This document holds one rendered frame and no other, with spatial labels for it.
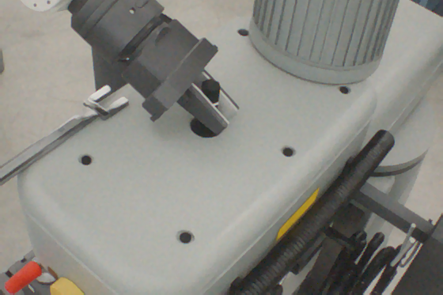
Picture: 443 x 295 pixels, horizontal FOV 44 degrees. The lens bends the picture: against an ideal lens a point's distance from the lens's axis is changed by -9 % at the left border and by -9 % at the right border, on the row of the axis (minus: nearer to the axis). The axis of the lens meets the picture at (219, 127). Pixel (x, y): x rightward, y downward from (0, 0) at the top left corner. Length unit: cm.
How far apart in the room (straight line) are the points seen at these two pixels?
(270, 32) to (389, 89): 34
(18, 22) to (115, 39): 371
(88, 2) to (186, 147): 20
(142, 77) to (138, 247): 18
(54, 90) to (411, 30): 274
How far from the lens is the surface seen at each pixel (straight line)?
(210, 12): 438
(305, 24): 73
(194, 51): 65
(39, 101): 358
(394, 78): 108
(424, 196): 344
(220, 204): 61
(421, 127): 132
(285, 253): 69
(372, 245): 107
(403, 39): 119
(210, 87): 64
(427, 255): 91
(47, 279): 144
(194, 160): 64
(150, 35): 63
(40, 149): 65
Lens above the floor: 236
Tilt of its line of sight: 44 degrees down
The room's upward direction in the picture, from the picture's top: 9 degrees clockwise
